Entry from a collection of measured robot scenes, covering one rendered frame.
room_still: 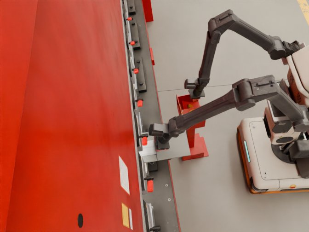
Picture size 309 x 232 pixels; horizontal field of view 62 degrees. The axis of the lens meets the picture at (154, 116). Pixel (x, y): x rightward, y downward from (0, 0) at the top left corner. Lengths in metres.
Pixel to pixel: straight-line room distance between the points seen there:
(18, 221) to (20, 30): 0.16
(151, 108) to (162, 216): 0.67
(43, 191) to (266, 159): 2.07
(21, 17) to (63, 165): 0.17
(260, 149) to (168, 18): 2.11
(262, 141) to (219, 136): 0.45
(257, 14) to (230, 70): 0.94
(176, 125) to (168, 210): 0.50
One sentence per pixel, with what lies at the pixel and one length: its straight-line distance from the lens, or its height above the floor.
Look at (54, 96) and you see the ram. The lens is 0.35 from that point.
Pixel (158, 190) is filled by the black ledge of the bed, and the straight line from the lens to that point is 1.50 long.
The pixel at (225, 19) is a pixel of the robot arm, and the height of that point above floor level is 1.48.
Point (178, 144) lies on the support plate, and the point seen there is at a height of 1.00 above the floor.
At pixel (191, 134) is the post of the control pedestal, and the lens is 2.10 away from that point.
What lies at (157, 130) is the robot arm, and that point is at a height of 1.24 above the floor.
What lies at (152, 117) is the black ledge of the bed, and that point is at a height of 0.88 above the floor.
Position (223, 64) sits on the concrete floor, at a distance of 3.05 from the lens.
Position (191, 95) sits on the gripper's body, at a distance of 1.71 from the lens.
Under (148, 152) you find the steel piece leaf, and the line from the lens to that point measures 1.43.
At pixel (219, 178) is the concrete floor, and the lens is 2.43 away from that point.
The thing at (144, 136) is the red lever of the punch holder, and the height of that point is 1.27.
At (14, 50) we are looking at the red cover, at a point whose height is 2.18.
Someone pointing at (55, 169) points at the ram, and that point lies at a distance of 0.32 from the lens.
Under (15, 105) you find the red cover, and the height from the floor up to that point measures 2.17.
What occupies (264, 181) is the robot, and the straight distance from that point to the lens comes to 2.20.
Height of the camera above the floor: 2.33
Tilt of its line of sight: 61 degrees down
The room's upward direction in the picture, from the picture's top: 14 degrees counter-clockwise
